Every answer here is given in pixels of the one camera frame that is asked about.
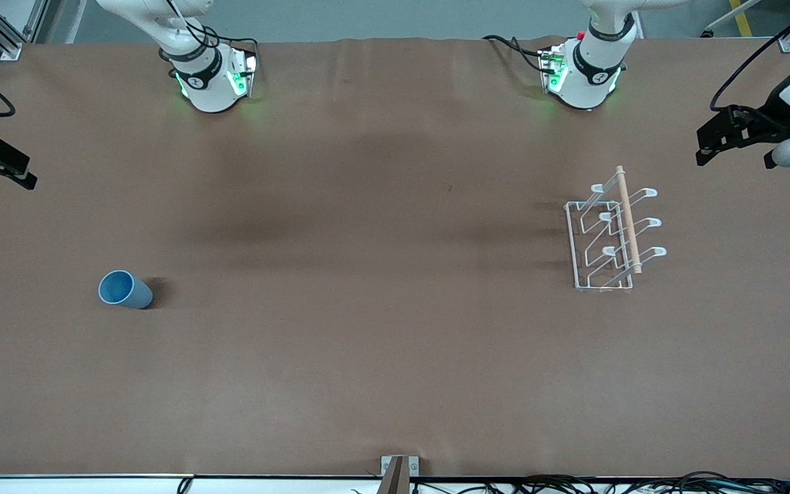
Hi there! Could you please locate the blue plastic cup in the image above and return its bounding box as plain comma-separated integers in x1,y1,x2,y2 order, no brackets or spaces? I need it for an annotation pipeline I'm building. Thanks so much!
98,270,154,310

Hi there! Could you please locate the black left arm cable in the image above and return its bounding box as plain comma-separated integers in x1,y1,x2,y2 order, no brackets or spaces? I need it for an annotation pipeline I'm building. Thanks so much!
710,0,790,112

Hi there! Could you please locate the white wire cup rack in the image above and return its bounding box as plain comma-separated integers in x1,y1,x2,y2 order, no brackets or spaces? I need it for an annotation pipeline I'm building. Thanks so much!
564,165,668,294

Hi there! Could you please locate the black left base cable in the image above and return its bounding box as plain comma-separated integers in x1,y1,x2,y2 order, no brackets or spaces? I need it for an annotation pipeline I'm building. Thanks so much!
483,34,550,73

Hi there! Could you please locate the black base cable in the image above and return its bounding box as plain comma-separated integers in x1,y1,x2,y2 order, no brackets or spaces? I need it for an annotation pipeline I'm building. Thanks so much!
483,34,550,73
200,26,260,59

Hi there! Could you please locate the black right base cable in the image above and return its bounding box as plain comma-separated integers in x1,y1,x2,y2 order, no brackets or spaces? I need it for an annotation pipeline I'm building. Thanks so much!
200,26,260,59

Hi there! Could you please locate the black cable bundle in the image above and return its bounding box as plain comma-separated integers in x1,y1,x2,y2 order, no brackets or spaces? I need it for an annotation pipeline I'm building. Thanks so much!
409,471,790,494

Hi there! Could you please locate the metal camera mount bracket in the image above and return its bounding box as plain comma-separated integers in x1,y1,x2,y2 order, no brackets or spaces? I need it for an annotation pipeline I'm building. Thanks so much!
381,456,420,494

